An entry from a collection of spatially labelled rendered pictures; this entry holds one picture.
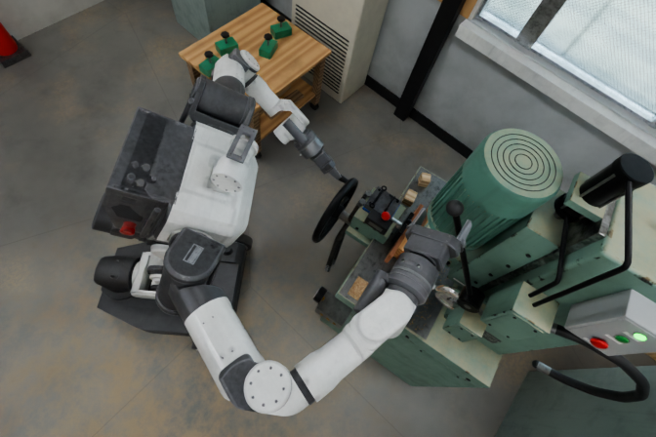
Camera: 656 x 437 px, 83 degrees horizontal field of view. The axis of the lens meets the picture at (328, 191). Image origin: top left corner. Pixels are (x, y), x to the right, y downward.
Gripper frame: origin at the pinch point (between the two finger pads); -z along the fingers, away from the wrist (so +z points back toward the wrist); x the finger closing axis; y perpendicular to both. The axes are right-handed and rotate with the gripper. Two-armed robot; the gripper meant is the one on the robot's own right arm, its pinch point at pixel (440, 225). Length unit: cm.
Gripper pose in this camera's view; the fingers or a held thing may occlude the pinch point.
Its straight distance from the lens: 87.1
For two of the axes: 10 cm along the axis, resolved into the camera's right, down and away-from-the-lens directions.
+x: -7.6, -2.1, 6.1
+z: -5.5, 7.1, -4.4
